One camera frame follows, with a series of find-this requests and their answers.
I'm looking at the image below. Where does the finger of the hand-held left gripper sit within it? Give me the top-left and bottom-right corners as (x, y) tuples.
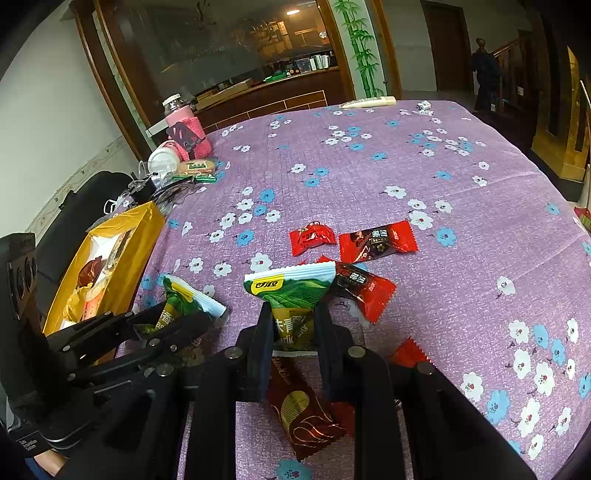
(69, 311), (214, 384)
(45, 305), (168, 354)

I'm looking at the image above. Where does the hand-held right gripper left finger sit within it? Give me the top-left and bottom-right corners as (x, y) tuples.
(78, 302), (278, 480)

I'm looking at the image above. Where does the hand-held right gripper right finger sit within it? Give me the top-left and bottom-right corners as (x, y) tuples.
(314, 302), (536, 480)

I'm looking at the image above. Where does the green snack packet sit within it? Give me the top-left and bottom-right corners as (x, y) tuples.
(134, 274), (228, 365)
(243, 261), (337, 354)

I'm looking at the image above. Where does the red and black snack packet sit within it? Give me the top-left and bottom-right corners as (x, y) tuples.
(339, 220), (420, 264)
(300, 255), (398, 324)

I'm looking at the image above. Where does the yellow cardboard box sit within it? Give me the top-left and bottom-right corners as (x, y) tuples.
(42, 200), (166, 365)

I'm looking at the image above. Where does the brown snack packet yellow oval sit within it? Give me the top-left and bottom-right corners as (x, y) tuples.
(268, 355), (348, 462)

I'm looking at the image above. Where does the black chair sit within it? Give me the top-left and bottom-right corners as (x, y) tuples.
(34, 171), (134, 296)

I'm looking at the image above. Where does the small red candy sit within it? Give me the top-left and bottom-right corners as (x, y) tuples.
(289, 223), (338, 257)

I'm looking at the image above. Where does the green biscuit packet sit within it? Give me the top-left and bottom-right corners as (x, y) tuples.
(172, 157), (219, 185)

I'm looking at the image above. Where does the white lidded container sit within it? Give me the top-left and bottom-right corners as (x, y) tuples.
(147, 142), (182, 178)

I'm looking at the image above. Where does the pink sleeved bottle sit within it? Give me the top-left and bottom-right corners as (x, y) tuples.
(161, 95), (214, 158)

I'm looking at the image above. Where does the wooden counter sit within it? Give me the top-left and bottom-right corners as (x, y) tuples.
(191, 65), (345, 134)

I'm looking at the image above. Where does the cream tube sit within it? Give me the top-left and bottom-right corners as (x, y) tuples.
(338, 95), (398, 110)

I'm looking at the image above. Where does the wooden framed glass partition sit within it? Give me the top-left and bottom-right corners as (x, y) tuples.
(69, 0), (352, 162)

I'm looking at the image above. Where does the gold framed panel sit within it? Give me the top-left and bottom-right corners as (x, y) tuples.
(531, 46), (591, 181)

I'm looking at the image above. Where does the wooden door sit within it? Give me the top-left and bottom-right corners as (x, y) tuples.
(421, 0), (474, 93)

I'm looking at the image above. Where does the wooden stair railing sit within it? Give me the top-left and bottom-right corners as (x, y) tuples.
(492, 30), (536, 116)

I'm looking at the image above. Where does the green bamboo wall decal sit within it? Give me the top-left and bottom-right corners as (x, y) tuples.
(332, 0), (386, 97)

